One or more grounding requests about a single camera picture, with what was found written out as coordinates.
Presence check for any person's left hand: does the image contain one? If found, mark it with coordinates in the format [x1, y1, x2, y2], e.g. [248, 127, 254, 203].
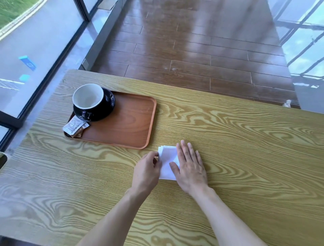
[131, 151, 163, 196]

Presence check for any person's right hand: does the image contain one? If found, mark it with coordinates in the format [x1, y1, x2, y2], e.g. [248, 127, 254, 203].
[169, 140, 209, 196]

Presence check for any white paper napkin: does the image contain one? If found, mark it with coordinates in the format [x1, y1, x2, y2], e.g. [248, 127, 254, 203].
[158, 145, 181, 181]

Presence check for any person's left forearm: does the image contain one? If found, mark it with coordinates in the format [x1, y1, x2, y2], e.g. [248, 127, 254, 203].
[76, 187, 145, 246]

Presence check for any person's right forearm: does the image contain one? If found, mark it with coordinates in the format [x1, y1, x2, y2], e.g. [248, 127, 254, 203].
[190, 186, 268, 246]

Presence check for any brown wooden serving tray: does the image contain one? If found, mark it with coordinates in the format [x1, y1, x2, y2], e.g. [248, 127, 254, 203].
[63, 90, 157, 150]

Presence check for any black saucer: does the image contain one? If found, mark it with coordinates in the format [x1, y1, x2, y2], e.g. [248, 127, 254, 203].
[73, 87, 116, 122]

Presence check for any brown sugar packet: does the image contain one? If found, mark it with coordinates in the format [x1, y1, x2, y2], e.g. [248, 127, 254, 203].
[71, 123, 90, 138]

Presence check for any white sugar packet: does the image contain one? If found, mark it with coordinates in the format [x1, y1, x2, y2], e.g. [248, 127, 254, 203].
[62, 116, 87, 136]

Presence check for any black cup white inside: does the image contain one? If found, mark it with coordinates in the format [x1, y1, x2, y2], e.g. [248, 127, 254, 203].
[72, 83, 110, 119]

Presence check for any glass railing panel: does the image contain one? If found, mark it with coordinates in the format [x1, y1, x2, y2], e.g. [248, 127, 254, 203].
[267, 0, 324, 114]

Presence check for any black window frame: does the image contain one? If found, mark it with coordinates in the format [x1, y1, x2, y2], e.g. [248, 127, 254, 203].
[0, 0, 92, 152]

